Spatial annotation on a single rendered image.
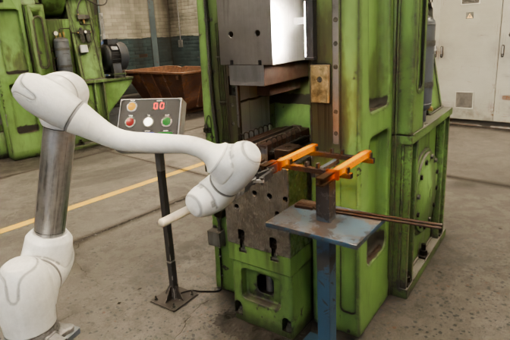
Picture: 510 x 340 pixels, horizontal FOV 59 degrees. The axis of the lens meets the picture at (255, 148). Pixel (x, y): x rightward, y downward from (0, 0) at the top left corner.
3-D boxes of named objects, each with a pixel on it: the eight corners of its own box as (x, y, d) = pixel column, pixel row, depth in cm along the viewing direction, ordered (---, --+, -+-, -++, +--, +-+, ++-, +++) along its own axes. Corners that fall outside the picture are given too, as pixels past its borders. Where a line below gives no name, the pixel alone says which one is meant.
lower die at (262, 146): (267, 161, 213) (266, 143, 211) (234, 155, 224) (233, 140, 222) (310, 141, 246) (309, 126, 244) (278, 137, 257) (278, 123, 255)
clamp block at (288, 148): (289, 164, 206) (289, 150, 204) (274, 162, 211) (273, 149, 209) (302, 157, 215) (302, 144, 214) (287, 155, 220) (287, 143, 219)
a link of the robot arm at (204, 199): (226, 212, 148) (247, 189, 140) (193, 229, 136) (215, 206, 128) (207, 186, 150) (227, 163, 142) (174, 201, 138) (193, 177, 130)
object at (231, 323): (281, 369, 206) (281, 368, 206) (188, 328, 239) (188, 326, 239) (320, 323, 237) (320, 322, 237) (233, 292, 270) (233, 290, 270)
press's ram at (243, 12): (289, 64, 194) (286, -34, 183) (220, 64, 215) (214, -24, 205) (332, 58, 227) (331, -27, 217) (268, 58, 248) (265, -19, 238)
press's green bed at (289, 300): (293, 343, 224) (290, 258, 212) (233, 319, 245) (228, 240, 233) (339, 289, 267) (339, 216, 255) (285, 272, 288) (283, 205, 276)
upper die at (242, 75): (264, 86, 204) (263, 64, 201) (229, 85, 215) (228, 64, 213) (308, 76, 237) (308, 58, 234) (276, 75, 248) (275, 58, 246)
